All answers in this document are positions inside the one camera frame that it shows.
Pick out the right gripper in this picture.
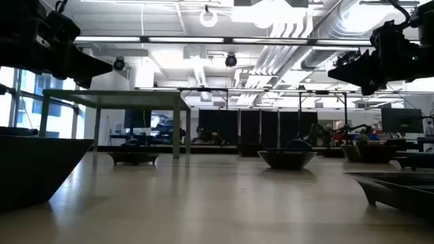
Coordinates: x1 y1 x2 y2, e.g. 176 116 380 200
327 20 434 96

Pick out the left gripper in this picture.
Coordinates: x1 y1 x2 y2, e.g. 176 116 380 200
33 12 113 90

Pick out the grey tapered mini bowl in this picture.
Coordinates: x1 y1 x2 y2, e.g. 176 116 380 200
340 144 362 163

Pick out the black wide tapered mini bowl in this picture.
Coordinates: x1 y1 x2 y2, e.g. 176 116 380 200
358 144 401 165

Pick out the black footed mini plate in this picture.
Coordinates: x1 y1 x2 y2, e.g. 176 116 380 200
107 151 163 167
394 151 434 170

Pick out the black wavy square mini plate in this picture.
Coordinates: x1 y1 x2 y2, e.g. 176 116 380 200
0 134 95 214

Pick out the black curved mini bowl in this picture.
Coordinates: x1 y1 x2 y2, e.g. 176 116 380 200
256 149 319 171

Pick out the black small square mini plate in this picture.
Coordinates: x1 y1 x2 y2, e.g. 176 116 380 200
345 171 434 223

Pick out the black small tapered mini bowl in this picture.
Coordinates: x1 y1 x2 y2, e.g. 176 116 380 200
235 142 266 158

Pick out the large bright window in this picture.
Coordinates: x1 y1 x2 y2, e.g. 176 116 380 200
0 66 85 140

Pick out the black computer monitor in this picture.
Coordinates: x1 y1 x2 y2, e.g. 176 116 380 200
380 107 425 134

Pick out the black room divider panel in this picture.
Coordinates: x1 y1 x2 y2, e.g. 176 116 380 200
198 110 239 146
279 110 319 147
240 110 260 145
261 110 279 149

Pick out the white ceiling pipe bundle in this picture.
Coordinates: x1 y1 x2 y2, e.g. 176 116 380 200
252 20 315 77

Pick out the long ceiling light bar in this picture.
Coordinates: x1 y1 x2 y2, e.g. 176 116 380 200
73 35 374 47

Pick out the person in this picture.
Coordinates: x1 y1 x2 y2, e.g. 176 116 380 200
192 126 218 145

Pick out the silver ventilation duct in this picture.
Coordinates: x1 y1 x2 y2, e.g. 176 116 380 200
300 0 374 70

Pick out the dark wall screen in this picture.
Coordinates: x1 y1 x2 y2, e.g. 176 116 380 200
123 108 153 129

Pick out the black background rig frame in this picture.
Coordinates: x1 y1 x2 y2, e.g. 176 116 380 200
178 86 350 148

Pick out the white ring ceiling lamp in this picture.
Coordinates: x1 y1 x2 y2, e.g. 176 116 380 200
199 9 219 28

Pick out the black aluminium table frame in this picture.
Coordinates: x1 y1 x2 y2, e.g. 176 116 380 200
93 144 434 160

